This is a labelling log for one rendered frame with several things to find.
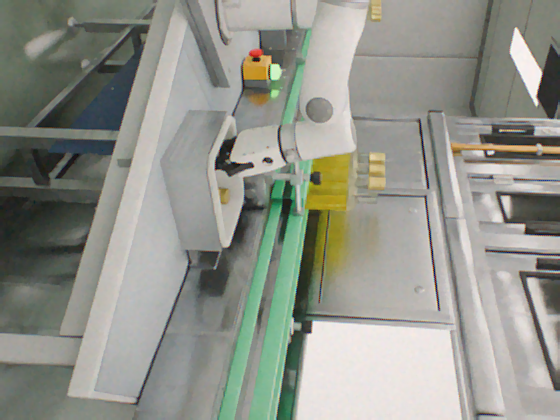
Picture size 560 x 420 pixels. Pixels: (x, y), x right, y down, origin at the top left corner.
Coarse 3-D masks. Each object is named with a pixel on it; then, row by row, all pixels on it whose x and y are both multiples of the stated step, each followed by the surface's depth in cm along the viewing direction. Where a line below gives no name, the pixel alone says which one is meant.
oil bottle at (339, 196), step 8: (312, 184) 131; (320, 184) 131; (328, 184) 131; (336, 184) 131; (344, 184) 131; (312, 192) 129; (320, 192) 129; (328, 192) 129; (336, 192) 129; (344, 192) 129; (352, 192) 129; (312, 200) 130; (320, 200) 129; (328, 200) 129; (336, 200) 129; (344, 200) 129; (352, 200) 129; (304, 208) 131; (312, 208) 131; (320, 208) 131; (328, 208) 131; (336, 208) 131; (344, 208) 130; (352, 208) 131
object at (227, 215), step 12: (228, 120) 99; (228, 132) 104; (216, 144) 92; (216, 156) 91; (216, 180) 111; (228, 180) 111; (240, 180) 111; (216, 192) 92; (240, 192) 113; (216, 204) 94; (228, 204) 111; (240, 204) 111; (216, 216) 96; (228, 216) 108; (228, 228) 105; (228, 240) 102
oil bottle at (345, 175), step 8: (312, 168) 137; (320, 168) 137; (328, 168) 136; (336, 168) 136; (344, 168) 136; (328, 176) 134; (336, 176) 134; (344, 176) 134; (352, 176) 134; (352, 184) 133
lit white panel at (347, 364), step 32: (320, 352) 110; (352, 352) 110; (384, 352) 110; (416, 352) 110; (448, 352) 109; (320, 384) 104; (352, 384) 104; (384, 384) 104; (416, 384) 104; (448, 384) 104; (320, 416) 99; (352, 416) 99; (384, 416) 99; (416, 416) 99; (448, 416) 99
